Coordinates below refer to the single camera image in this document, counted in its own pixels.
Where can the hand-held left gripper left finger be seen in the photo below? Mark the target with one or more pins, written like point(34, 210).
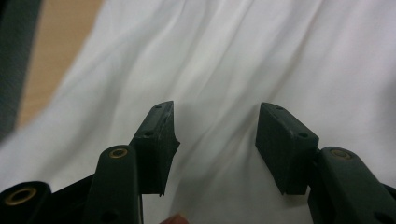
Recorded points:
point(155, 149)

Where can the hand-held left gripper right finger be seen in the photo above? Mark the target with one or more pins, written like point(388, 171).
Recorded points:
point(285, 149)

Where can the white cloth shorts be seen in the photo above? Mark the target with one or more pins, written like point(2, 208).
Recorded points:
point(233, 62)

